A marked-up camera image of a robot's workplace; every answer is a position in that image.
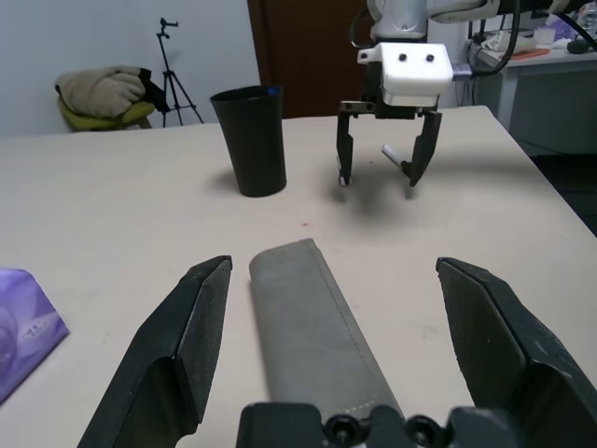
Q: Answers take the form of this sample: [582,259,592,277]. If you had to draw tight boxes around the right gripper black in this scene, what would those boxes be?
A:
[336,63,443,188]

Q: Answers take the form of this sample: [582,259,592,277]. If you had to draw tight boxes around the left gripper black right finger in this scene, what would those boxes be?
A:
[436,256,597,448]

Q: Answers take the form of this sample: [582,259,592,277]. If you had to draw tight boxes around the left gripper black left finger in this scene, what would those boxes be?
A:
[76,254,233,448]

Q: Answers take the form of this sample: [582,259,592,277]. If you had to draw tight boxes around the grey glasses case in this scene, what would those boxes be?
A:
[248,237,405,419]

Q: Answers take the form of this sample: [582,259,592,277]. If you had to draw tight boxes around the white marker blue cap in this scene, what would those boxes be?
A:
[381,144,403,169]

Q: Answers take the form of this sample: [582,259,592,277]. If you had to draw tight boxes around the brown door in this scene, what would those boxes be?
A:
[246,0,388,120]

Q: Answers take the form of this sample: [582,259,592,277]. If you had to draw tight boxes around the black plastic cup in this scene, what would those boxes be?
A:
[209,84,286,198]

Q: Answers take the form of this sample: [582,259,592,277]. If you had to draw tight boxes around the purple tissue pack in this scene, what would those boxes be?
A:
[0,267,71,405]

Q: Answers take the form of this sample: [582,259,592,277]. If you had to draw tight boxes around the white desk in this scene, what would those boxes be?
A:
[465,27,597,155]

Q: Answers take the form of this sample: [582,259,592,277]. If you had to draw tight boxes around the black tripod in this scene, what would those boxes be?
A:
[156,17,206,128]

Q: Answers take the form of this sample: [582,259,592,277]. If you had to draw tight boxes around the black cloth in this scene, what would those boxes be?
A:
[137,67,170,114]

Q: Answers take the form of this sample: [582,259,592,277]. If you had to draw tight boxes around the green stool wooden legs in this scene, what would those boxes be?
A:
[58,97,156,134]

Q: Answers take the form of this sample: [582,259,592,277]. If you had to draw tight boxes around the beige blanket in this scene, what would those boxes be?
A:
[54,64,148,118]

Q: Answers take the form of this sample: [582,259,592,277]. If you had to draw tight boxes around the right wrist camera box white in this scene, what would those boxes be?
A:
[357,41,454,107]

